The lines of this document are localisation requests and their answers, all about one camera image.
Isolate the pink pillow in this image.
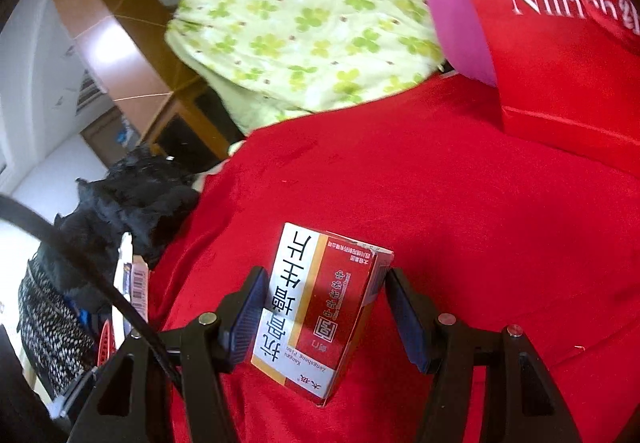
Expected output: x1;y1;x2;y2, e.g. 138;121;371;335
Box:
416;0;500;88

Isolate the black cable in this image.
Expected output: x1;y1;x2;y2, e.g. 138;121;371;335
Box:
0;196;183;386

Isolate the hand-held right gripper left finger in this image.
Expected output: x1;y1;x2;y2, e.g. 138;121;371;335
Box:
65;265;271;443

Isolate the wooden cabinet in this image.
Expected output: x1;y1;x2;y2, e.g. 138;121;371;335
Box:
42;0;246;159

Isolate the white air vent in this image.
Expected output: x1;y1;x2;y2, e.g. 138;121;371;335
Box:
75;68;106;114

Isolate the black and white speckled garment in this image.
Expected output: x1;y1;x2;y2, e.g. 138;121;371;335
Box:
17;258;98;399

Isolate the black jacket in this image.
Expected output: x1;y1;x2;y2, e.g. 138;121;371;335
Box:
37;146;201;314

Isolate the white barcode carton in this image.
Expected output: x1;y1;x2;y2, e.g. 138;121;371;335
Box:
111;232;151;339

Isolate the green clover print quilt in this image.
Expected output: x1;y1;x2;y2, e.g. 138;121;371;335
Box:
165;0;447;136

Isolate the red blanket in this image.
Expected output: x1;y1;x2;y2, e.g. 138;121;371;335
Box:
147;70;640;443

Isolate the red and white medicine box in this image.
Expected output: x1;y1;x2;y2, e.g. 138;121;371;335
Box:
250;222;394;408

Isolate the red paper bag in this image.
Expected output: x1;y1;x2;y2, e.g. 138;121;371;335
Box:
430;0;640;174

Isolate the red plastic basket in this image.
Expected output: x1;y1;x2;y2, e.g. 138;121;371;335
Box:
95;315;118;369

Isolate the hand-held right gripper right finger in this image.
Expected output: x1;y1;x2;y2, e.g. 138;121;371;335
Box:
385;267;583;443

